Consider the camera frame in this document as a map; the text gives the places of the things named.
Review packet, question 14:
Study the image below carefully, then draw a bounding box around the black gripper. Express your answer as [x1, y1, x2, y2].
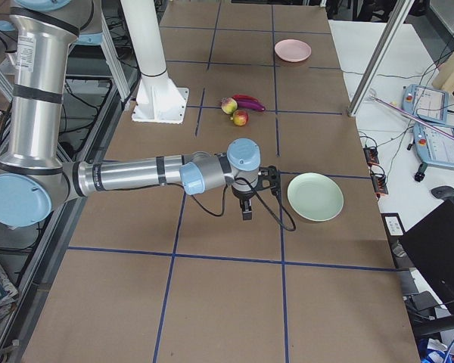
[232, 178, 255, 221]

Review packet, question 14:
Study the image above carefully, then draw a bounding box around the red yellow pomegranate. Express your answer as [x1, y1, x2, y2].
[230, 110, 249, 126]

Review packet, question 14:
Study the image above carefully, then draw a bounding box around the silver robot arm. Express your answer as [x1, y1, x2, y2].
[0, 1, 260, 227]

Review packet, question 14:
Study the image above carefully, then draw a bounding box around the light green plate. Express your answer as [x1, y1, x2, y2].
[287, 172, 344, 222]

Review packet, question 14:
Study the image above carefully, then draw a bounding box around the purple eggplant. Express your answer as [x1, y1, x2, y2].
[236, 99, 266, 112]

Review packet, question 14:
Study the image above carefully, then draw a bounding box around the pale pink peach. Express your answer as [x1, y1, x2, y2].
[220, 98, 238, 115]

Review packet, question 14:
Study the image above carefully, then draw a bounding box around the red chili pepper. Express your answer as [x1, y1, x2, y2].
[232, 95, 259, 102]

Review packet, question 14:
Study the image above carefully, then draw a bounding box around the orange black power strip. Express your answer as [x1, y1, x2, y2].
[363, 146, 388, 199]

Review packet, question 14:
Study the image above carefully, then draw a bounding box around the white central column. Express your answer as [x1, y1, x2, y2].
[121, 0, 189, 124]

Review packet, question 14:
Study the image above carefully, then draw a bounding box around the pink plate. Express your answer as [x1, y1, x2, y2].
[274, 39, 312, 63]

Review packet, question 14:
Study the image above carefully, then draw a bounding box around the pink grabber stick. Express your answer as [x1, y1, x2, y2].
[367, 95, 454, 144]

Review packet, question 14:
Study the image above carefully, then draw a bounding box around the black monitor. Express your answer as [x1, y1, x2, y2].
[400, 199, 454, 314]

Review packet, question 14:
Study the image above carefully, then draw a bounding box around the near blue teach pendant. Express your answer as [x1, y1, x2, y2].
[413, 123, 454, 169]

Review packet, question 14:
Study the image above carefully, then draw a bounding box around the blue teach pendant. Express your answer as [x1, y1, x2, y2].
[402, 84, 449, 124]
[413, 123, 454, 169]

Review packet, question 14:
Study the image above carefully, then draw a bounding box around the black computer mouse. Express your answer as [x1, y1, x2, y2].
[431, 185, 454, 200]

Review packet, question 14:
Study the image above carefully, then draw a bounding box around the far blue teach pendant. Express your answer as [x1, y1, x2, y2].
[402, 84, 449, 124]

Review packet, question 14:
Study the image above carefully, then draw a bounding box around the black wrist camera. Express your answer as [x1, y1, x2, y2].
[256, 166, 281, 197]

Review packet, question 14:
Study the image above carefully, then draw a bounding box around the aluminium frame post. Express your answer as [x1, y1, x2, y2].
[347, 0, 415, 117]

